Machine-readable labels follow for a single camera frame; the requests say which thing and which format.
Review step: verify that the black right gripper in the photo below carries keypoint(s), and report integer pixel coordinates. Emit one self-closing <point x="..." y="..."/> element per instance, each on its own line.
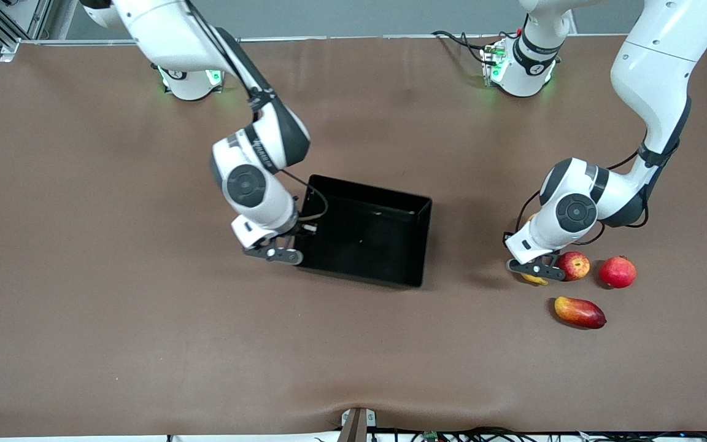
<point x="297" y="231"/>

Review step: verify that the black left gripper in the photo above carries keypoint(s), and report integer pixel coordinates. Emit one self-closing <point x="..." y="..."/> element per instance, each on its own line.
<point x="505" y="237"/>

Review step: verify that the yellow banana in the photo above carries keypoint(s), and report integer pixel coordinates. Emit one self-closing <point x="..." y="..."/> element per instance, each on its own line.
<point x="536" y="280"/>

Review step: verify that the red yellow apple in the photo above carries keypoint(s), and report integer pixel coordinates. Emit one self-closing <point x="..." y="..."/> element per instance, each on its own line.
<point x="576" y="266"/>

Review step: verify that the black plastic box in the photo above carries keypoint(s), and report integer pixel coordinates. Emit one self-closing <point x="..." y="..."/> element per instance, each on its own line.
<point x="366" y="239"/>

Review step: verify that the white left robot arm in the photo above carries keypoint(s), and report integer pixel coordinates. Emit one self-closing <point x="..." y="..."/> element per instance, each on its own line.
<point x="654" y="67"/>

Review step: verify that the red yellow mango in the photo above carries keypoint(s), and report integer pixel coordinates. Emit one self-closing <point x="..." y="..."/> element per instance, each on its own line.
<point x="580" y="313"/>

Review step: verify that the red pomegranate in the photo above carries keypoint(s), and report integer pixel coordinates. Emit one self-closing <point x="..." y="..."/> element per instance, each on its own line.
<point x="617" y="273"/>

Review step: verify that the brown table mat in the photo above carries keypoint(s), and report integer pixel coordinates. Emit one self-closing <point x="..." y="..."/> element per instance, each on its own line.
<point x="145" y="337"/>

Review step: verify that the green terminal connector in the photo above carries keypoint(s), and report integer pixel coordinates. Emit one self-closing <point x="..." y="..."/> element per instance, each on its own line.
<point x="430" y="435"/>

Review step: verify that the metal camera stand bracket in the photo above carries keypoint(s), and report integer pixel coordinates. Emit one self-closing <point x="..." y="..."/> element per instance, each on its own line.
<point x="353" y="423"/>

